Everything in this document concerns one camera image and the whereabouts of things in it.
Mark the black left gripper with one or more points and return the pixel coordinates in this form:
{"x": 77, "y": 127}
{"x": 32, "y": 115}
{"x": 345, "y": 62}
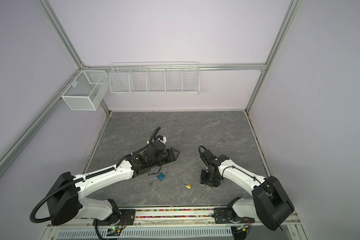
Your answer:
{"x": 169, "y": 158}

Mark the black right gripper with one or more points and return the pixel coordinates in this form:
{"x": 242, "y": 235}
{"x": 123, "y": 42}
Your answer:
{"x": 203, "y": 178}

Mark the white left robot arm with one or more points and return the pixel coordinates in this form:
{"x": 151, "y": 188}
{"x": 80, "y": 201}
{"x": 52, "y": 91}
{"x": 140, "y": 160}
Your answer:
{"x": 68, "y": 198}

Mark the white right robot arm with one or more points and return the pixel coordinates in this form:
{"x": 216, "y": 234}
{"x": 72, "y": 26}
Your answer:
{"x": 270, "y": 204}

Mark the blue padlock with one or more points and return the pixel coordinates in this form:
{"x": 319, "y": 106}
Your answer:
{"x": 160, "y": 176}

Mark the brass padlock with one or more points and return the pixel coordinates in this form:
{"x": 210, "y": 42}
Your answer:
{"x": 188, "y": 186}

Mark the white mesh box basket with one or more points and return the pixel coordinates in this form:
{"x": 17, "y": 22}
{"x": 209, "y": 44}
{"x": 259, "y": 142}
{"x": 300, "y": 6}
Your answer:
{"x": 87, "y": 90}

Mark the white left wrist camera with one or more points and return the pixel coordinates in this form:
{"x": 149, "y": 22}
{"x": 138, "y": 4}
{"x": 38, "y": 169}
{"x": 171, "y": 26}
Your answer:
{"x": 161, "y": 138}

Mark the white vented cable duct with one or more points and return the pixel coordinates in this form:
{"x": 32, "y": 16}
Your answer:
{"x": 146, "y": 233}

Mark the white wire shelf basket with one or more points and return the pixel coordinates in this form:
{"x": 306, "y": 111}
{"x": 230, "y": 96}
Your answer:
{"x": 155, "y": 78}

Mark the aluminium frame corner post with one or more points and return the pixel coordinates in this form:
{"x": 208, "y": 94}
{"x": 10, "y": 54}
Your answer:
{"x": 54, "y": 22}

